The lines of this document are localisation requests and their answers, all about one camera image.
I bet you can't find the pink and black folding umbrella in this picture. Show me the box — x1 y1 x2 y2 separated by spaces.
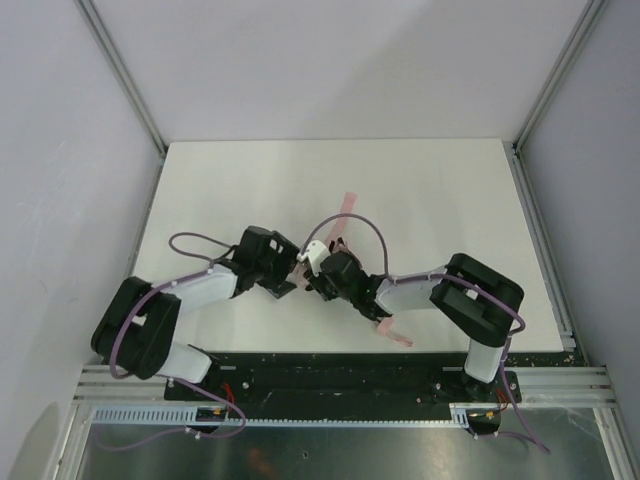
293 192 413 348

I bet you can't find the aluminium corner post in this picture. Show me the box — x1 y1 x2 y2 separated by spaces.
512 0 610 155
74 0 168 159

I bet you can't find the right aluminium corner post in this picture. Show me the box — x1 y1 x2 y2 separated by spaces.
512 0 610 155

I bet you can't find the left aluminium corner post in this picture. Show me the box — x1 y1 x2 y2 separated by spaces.
74 0 168 159

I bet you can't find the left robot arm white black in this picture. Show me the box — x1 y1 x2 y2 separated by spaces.
90 226 299 384

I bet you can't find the aluminium frame rail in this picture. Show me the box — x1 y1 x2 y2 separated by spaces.
512 367 617 409

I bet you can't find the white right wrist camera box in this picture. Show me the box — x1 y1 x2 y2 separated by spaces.
297 240 330 276

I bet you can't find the grey slotted cable duct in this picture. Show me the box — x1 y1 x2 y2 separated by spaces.
92 405 469 428

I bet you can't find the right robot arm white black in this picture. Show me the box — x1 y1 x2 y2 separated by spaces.
305 251 525 384

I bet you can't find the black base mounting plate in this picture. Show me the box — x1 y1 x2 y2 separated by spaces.
163 349 521 434

